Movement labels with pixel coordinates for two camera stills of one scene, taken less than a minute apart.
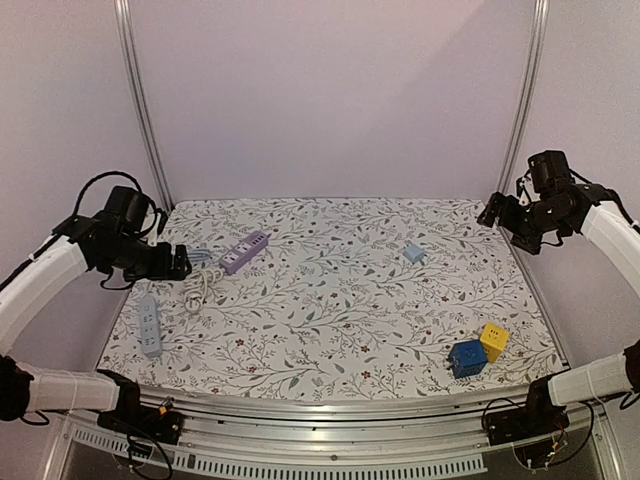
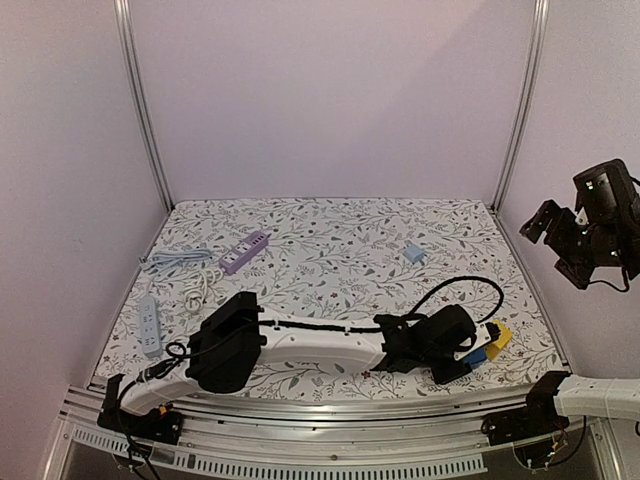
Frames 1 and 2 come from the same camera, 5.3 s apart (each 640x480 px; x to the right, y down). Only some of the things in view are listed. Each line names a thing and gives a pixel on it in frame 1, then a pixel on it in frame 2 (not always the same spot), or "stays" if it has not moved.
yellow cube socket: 495,340 stays
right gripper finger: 491,211 → 538,225
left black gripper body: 137,264 → 435,361
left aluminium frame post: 123,16 stays
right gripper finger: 528,236 → 577,274
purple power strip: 243,251 stays
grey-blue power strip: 150,325 stays
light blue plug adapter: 414,254 stays
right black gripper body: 498,211 → 558,236
